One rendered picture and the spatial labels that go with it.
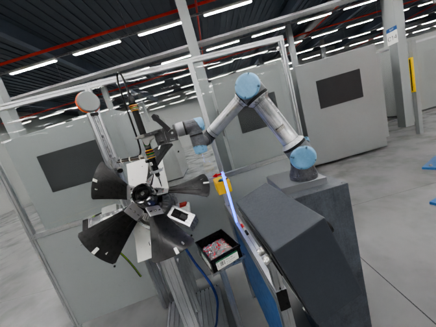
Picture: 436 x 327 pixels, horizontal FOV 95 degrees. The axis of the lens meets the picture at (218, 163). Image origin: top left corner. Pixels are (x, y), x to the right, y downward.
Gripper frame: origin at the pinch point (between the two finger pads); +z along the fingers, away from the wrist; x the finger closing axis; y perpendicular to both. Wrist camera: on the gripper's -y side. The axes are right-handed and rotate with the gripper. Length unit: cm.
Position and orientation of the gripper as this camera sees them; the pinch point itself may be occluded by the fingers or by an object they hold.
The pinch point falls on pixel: (138, 137)
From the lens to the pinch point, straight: 115.1
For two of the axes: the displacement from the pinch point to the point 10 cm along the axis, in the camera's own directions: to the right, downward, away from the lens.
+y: 2.7, 9.5, 1.8
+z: -9.5, 2.9, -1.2
